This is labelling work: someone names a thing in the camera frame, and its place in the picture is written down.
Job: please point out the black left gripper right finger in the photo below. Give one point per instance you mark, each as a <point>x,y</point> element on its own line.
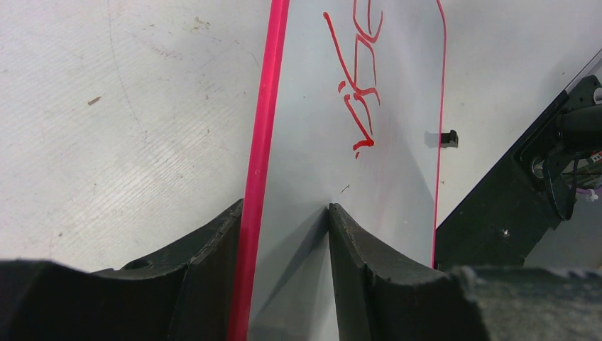
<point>380,294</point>

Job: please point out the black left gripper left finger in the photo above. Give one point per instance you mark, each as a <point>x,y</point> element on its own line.
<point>179,292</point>

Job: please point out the pink-framed whiteboard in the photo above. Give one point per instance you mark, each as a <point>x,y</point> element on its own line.
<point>349,112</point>

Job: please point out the black whiteboard clip right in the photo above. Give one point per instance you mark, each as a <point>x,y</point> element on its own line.
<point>449,139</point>

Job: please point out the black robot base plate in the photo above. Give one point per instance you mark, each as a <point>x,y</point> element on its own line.
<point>500,221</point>

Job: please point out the aluminium table edge frame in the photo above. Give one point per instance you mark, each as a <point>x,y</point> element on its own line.
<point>591,68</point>

